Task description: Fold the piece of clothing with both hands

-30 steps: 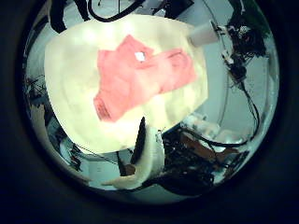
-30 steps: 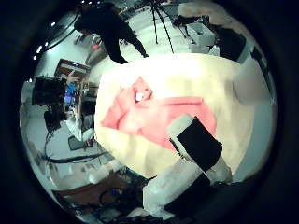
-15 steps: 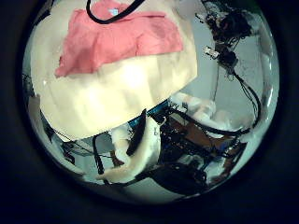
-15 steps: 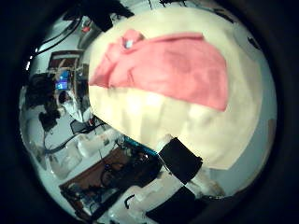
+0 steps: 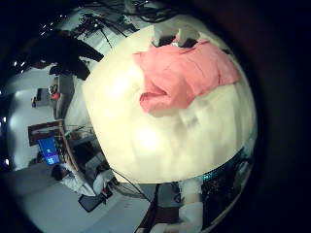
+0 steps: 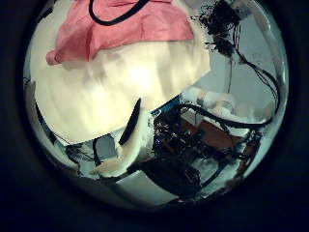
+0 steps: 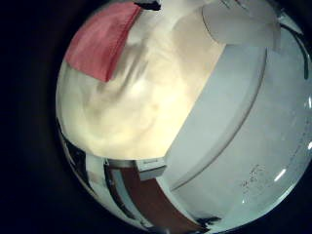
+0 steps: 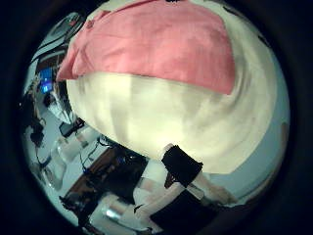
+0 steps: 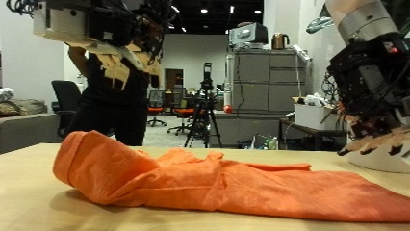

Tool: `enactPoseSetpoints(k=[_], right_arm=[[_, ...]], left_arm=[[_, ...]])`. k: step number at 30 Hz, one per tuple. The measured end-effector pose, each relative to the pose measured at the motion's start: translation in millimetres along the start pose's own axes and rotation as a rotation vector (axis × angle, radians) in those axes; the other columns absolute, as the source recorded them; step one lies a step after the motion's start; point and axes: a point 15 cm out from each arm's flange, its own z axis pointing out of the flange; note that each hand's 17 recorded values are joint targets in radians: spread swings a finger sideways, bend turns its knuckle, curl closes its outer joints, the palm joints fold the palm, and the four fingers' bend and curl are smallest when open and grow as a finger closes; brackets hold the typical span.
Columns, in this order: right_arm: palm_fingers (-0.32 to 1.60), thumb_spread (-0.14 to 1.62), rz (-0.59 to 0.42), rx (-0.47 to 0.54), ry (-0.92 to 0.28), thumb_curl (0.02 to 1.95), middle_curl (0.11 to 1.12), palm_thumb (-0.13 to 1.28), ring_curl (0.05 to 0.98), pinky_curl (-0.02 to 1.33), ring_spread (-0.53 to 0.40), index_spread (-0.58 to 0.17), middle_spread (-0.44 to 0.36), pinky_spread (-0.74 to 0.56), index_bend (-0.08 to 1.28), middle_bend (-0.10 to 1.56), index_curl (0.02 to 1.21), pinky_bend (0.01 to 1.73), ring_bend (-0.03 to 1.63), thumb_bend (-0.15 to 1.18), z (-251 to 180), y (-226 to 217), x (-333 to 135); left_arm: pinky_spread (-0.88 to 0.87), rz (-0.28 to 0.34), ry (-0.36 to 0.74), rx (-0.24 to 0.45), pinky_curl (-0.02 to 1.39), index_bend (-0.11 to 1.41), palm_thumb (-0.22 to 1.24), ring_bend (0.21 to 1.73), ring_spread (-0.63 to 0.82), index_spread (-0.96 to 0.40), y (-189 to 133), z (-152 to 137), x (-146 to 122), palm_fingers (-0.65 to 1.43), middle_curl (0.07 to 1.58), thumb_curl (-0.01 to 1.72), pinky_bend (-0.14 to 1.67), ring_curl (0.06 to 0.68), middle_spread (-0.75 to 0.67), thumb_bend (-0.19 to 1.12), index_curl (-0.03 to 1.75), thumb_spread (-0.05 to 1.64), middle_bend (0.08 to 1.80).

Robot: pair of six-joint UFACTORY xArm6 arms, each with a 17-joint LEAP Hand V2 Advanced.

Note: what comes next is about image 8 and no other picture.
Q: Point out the orange button shirt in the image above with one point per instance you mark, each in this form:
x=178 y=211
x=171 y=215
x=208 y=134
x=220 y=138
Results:
x=153 y=42

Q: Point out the dark brown desk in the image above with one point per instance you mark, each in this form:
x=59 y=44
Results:
x=111 y=173

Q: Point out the monitor with blue screen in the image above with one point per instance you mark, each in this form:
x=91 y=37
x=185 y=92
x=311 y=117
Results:
x=45 y=81

